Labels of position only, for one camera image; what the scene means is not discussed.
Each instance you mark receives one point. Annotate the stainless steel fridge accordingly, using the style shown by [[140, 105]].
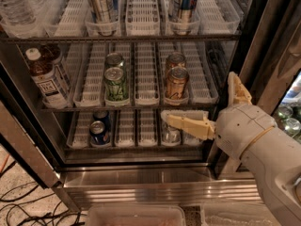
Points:
[[255, 38]]

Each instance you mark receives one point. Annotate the left clear plastic bin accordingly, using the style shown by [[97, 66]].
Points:
[[135, 215]]

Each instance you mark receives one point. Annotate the tall silver can left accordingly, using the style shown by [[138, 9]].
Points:
[[105, 13]]

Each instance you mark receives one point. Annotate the orange soda can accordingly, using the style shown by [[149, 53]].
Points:
[[176, 81], [175, 59]]

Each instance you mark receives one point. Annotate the rear orange soda can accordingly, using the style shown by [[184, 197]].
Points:
[[175, 59]]

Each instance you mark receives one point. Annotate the front silver can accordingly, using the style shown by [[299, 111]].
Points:
[[171, 134]]

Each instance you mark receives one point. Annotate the blue soda can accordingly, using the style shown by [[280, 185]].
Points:
[[103, 116], [99, 133]]

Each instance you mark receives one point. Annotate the green can behind glass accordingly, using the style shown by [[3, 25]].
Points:
[[292, 126]]

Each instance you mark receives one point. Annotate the rear blue soda can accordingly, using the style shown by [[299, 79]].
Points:
[[103, 116]]

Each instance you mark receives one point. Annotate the rear green soda can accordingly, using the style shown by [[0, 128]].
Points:
[[114, 60]]

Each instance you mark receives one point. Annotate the tea bottle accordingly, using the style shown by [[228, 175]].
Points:
[[54, 54], [47, 78]]

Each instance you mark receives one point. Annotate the front tea bottle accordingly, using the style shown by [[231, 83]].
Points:
[[47, 78]]

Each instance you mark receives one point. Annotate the front green soda can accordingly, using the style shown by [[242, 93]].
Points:
[[116, 84]]

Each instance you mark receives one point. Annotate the clear water bottle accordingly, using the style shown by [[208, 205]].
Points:
[[17, 12]]

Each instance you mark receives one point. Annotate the rear tea bottle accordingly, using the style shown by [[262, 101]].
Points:
[[54, 54]]

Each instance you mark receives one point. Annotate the open fridge door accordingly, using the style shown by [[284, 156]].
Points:
[[21, 139]]

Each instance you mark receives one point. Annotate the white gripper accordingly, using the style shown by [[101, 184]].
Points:
[[243, 130]]

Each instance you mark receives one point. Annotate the red bull can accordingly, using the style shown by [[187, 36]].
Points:
[[181, 15]]

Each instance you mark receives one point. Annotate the right clear plastic bin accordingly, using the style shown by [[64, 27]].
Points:
[[236, 214]]

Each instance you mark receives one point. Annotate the front blue soda can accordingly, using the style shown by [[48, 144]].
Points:
[[99, 133]]

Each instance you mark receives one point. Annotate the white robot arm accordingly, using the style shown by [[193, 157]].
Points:
[[274, 159]]

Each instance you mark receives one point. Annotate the green soda can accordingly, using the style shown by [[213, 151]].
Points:
[[116, 84], [114, 60]]

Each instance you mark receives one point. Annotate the front orange soda can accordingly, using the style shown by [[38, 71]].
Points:
[[176, 81]]

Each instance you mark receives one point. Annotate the clear plastic bin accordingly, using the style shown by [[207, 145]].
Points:
[[135, 215], [236, 214]]

